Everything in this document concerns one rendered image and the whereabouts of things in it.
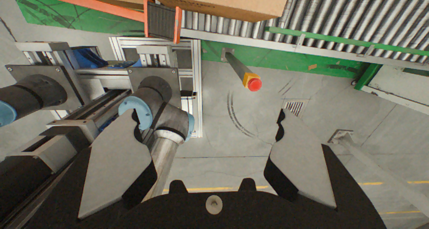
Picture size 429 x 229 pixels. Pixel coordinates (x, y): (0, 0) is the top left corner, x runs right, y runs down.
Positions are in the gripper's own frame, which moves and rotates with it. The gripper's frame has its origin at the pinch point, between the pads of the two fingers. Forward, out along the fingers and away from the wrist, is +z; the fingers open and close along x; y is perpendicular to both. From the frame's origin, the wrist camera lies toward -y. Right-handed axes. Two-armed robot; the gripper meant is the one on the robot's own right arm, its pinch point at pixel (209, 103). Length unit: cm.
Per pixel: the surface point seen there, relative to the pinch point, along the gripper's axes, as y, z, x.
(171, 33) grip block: -5.7, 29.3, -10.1
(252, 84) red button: 15, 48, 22
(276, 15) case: -14, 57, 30
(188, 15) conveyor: -17, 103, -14
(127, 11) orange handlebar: -10.2, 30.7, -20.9
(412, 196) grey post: 150, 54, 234
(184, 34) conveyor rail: -5, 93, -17
